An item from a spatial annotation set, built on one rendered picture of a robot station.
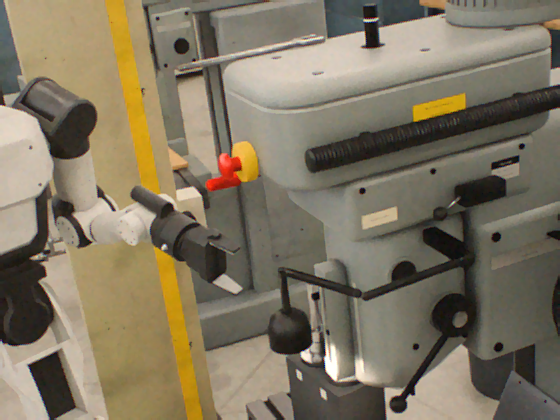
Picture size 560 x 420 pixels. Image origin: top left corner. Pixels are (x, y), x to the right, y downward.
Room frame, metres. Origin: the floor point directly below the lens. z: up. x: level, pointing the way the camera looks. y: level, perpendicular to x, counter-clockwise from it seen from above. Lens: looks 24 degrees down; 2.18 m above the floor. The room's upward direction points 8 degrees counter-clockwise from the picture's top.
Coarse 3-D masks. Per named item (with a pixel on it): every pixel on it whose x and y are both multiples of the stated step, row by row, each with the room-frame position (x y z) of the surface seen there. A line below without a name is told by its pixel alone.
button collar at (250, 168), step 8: (240, 144) 1.26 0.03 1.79; (248, 144) 1.25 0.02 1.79; (232, 152) 1.28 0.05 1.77; (240, 152) 1.24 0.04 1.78; (248, 152) 1.24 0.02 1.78; (248, 160) 1.23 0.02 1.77; (256, 160) 1.24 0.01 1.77; (248, 168) 1.23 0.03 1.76; (256, 168) 1.24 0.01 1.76; (240, 176) 1.26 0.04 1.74; (248, 176) 1.23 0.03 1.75; (256, 176) 1.24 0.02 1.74
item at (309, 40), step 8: (296, 40) 1.42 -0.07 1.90; (304, 40) 1.42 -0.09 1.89; (312, 40) 1.41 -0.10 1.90; (320, 40) 1.41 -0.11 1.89; (264, 48) 1.39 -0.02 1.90; (272, 48) 1.39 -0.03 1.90; (280, 48) 1.40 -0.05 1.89; (288, 48) 1.40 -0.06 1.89; (224, 56) 1.37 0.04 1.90; (232, 56) 1.37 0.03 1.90; (240, 56) 1.37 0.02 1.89; (248, 56) 1.38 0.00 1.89; (184, 64) 1.35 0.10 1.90; (192, 64) 1.35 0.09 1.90; (200, 64) 1.35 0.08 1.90; (208, 64) 1.35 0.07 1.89
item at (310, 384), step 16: (304, 352) 1.74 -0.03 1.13; (288, 368) 1.75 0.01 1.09; (304, 368) 1.69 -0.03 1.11; (320, 368) 1.68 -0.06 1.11; (304, 384) 1.69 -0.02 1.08; (320, 384) 1.62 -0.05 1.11; (336, 384) 1.61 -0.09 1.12; (352, 384) 1.60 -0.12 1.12; (304, 400) 1.70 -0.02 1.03; (320, 400) 1.63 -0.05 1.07; (336, 400) 1.57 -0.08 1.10; (352, 400) 1.58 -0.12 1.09; (368, 400) 1.60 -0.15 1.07; (384, 400) 1.62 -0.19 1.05; (304, 416) 1.71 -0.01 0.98; (320, 416) 1.64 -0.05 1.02; (336, 416) 1.58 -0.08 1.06; (352, 416) 1.58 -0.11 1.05; (368, 416) 1.60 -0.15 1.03; (384, 416) 1.61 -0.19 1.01
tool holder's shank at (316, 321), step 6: (312, 288) 1.72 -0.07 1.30; (312, 300) 1.72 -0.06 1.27; (318, 300) 1.72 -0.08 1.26; (312, 306) 1.72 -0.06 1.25; (318, 306) 1.72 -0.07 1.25; (312, 312) 1.72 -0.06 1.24; (318, 312) 1.72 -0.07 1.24; (312, 318) 1.72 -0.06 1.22; (318, 318) 1.72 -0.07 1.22; (312, 324) 1.72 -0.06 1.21; (318, 324) 1.72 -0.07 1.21
